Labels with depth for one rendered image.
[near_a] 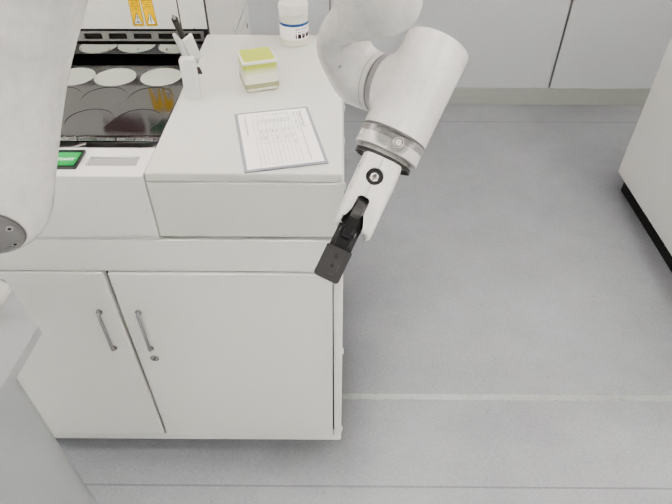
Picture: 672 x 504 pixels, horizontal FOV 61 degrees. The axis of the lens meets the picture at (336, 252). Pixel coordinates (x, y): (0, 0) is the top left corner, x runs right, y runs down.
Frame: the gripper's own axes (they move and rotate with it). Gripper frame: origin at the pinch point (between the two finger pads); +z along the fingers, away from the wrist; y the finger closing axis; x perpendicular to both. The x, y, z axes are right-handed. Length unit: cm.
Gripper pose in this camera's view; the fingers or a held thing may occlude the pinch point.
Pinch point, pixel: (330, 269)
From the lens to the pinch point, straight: 71.7
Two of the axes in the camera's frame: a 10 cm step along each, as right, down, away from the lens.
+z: -4.3, 9.0, 0.3
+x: -9.0, -4.3, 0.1
